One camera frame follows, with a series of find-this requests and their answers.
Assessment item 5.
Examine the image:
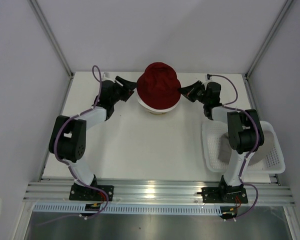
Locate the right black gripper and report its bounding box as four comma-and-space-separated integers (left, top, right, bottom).
177, 80, 209, 105

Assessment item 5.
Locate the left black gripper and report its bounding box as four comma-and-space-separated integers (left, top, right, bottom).
110, 76, 138, 105

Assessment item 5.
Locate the red cap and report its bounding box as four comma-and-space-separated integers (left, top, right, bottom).
136, 62, 181, 110

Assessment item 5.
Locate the white bucket hat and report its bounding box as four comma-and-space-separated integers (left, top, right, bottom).
136, 96, 180, 113

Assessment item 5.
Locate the grey bucket hat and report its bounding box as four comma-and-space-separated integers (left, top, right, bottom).
218, 130, 275, 166

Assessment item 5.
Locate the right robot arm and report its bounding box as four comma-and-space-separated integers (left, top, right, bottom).
178, 81, 265, 202

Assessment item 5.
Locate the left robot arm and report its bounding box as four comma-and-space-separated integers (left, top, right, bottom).
48, 76, 137, 202

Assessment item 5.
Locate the white plastic basket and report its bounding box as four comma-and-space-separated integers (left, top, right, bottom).
202, 120, 286, 174

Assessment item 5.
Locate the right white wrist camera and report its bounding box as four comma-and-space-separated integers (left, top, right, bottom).
203, 73, 212, 87

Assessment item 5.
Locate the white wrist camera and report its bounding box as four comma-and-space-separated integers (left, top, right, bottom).
102, 72, 114, 82
203, 73, 212, 87

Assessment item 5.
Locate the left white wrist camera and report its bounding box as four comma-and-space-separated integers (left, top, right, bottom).
102, 72, 114, 82

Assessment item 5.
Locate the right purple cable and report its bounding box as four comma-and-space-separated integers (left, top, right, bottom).
207, 73, 262, 222

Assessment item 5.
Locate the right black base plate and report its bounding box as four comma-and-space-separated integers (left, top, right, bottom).
197, 185, 248, 204

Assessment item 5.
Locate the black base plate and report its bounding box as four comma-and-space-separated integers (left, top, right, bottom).
69, 183, 115, 202
197, 185, 248, 204

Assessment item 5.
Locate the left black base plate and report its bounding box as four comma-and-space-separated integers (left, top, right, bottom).
69, 183, 115, 202

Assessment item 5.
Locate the white slotted cable duct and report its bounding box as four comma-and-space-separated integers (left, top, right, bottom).
33, 202, 235, 216

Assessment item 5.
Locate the right aluminium frame post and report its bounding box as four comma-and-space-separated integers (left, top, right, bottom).
245, 0, 296, 81

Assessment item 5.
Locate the aluminium frame post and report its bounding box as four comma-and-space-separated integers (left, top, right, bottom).
27, 0, 74, 78
245, 0, 296, 81

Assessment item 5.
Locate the left aluminium frame post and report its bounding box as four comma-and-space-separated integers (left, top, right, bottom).
27, 0, 74, 78

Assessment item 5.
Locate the aluminium mounting rail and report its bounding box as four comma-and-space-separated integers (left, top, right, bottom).
23, 178, 296, 207

